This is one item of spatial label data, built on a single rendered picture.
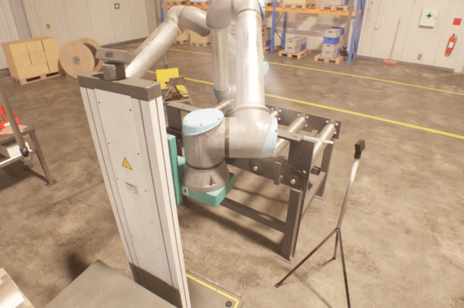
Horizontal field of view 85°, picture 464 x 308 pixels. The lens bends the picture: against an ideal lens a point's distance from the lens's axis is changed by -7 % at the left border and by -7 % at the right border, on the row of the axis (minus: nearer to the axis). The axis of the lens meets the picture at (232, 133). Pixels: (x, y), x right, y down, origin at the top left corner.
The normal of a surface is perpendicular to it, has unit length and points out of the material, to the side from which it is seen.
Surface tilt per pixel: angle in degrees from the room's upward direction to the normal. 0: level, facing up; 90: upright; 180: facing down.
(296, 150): 90
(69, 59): 90
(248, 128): 40
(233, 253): 0
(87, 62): 90
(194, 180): 70
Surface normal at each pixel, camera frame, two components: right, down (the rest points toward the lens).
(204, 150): 0.03, 0.50
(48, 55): 0.80, 0.28
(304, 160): -0.54, 0.39
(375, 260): 0.00, -0.88
